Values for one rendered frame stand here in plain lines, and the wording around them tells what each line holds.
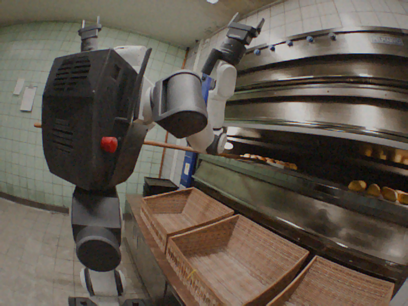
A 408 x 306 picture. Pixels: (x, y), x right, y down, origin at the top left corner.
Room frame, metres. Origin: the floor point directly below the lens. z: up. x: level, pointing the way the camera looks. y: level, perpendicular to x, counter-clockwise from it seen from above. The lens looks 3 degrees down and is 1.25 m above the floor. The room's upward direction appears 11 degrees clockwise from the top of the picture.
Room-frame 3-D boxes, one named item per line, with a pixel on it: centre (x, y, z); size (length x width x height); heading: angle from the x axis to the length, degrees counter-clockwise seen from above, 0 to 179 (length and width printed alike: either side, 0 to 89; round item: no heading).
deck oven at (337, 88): (1.48, -1.21, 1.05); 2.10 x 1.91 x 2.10; 33
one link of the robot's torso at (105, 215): (0.39, 0.26, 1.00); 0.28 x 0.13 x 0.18; 33
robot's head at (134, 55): (0.47, 0.29, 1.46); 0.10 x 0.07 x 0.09; 88
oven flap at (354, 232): (0.89, -0.46, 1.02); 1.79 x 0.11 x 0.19; 33
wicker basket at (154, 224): (1.23, 0.07, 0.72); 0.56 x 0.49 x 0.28; 34
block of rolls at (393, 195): (0.65, -1.15, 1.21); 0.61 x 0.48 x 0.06; 123
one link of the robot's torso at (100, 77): (0.41, 0.30, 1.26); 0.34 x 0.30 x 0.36; 88
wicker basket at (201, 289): (0.73, -0.25, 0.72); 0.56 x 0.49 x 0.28; 32
